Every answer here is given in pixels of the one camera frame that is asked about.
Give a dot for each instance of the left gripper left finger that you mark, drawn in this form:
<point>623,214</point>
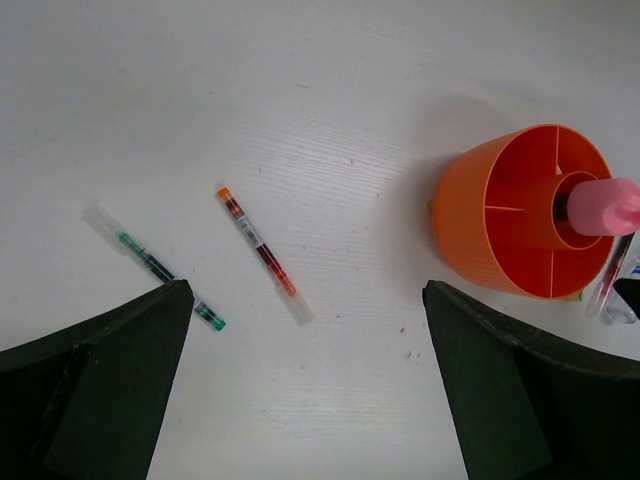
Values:
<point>88,401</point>

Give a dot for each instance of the orange round divided container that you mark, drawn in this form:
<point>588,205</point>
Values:
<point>493,217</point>

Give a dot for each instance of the red pen by bottle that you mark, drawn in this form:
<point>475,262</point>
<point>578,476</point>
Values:
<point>604,286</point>

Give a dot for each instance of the orange capped red pen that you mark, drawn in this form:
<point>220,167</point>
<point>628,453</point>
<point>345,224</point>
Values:
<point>287,290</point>

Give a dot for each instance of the clear blue spray bottle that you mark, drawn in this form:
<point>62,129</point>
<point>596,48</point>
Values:
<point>622,304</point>

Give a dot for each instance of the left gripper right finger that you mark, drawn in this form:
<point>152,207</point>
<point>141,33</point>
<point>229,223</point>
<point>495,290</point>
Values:
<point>528,404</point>

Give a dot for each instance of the pink capped glue bottle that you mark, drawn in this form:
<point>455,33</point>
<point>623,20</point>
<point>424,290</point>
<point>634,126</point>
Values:
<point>608,207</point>

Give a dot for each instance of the green pen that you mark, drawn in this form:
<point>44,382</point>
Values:
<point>124,242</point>

